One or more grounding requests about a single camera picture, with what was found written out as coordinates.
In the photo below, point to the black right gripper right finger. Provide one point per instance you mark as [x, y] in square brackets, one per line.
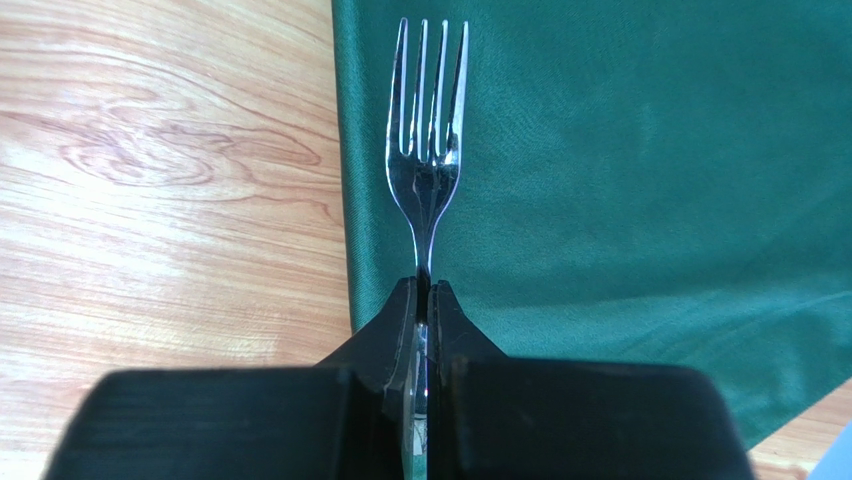
[451, 335]

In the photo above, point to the silver metal fork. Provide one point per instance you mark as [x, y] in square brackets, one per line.
[423, 156]

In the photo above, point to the dark green cloth napkin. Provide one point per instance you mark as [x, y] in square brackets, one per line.
[641, 181]

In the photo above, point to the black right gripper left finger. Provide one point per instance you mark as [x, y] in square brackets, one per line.
[376, 361]

